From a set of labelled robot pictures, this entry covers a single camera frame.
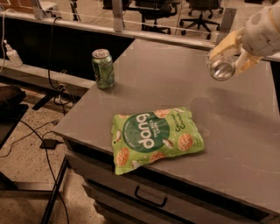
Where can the clear sanitizer bottle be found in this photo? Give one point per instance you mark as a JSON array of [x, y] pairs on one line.
[[13, 56]]

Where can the black chair at left edge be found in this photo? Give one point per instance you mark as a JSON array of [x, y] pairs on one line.
[[11, 110]]

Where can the dark office chair left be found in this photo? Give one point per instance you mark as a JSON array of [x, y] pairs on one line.
[[151, 11]]

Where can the black drawer handle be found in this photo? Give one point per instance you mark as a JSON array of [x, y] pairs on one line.
[[150, 196]]

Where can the silver 7up can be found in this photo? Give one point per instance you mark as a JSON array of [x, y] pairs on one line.
[[221, 68]]

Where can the black power adapter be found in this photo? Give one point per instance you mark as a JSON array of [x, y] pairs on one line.
[[49, 144]]

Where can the black office chair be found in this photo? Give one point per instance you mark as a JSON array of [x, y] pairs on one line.
[[205, 9]]

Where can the metal glass partition rail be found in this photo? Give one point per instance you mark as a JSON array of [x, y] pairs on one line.
[[37, 15]]

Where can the grey drawer cabinet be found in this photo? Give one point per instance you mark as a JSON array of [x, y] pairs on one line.
[[235, 180]]

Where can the green soda can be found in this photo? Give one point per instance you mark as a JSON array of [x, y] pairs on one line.
[[103, 68]]

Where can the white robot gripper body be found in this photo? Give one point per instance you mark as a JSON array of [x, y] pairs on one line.
[[259, 35]]

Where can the green rice chip bag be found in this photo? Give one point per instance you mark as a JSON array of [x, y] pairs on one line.
[[144, 138]]

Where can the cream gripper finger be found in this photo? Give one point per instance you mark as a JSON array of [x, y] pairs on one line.
[[231, 45], [245, 62]]

